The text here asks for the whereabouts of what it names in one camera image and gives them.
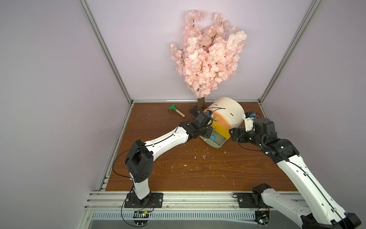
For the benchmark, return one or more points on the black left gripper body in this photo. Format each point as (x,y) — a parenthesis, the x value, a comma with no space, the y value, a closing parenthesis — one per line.
(205,131)

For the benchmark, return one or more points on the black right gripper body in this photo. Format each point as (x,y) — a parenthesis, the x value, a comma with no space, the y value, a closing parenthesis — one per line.
(236,134)

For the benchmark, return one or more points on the yellow drawer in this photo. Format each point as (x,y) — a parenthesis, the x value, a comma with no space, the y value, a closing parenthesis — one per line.
(220,130)

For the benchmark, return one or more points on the orange top drawer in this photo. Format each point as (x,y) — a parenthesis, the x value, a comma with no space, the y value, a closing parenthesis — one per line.
(221,120)

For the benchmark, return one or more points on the grey bottom drawer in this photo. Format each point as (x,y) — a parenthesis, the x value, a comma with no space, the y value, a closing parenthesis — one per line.
(220,140)

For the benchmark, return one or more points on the cream cylindrical drawer cabinet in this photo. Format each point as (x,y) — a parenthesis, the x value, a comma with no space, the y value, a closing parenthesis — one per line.
(229,108)

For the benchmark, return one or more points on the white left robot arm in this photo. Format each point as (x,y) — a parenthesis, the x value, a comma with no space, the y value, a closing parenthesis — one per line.
(141,156)

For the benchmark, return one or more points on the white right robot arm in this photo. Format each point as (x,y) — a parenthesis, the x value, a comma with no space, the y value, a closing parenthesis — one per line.
(321,211)

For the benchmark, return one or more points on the green toy hammer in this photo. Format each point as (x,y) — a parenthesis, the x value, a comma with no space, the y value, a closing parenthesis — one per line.
(173,108)

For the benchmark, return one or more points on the pink cherry blossom tree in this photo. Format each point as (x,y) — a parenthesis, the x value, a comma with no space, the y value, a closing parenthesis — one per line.
(208,56)

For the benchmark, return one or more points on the right circuit board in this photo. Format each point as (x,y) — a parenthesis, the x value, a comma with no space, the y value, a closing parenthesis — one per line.
(262,218)

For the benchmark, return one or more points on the circuit board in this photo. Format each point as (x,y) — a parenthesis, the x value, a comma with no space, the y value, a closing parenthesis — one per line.
(262,218)
(140,218)

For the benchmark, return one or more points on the left circuit board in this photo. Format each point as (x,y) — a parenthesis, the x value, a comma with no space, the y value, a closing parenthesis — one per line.
(140,218)

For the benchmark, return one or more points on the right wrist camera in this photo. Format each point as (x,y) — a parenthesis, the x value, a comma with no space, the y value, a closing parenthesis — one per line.
(258,126)

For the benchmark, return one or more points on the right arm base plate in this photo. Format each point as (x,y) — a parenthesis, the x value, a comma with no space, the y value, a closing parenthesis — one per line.
(248,200)

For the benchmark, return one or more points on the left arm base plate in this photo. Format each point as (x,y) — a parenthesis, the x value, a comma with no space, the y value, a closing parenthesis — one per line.
(152,200)

